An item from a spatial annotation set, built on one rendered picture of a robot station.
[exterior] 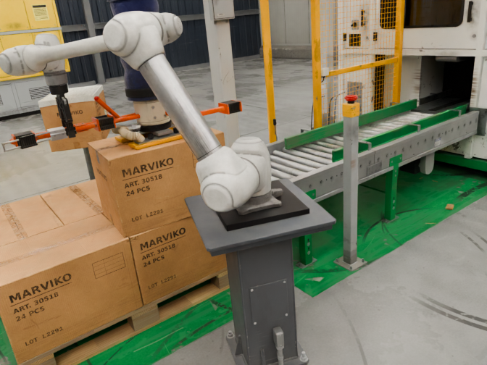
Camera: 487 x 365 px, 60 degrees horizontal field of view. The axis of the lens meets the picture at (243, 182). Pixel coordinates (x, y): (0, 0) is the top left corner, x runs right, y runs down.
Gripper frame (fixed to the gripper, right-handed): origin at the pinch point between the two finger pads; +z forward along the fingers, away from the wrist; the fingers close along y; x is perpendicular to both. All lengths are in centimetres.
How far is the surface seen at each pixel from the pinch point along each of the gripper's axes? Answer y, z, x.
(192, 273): -17, 87, -42
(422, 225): -46, 108, -208
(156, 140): -12.1, 10.9, -35.7
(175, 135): -12.2, 11.1, -46.1
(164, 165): -17.9, 22.5, -35.3
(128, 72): -2.0, -21.3, -31.8
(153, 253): -18, 66, -22
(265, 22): 47, -35, -151
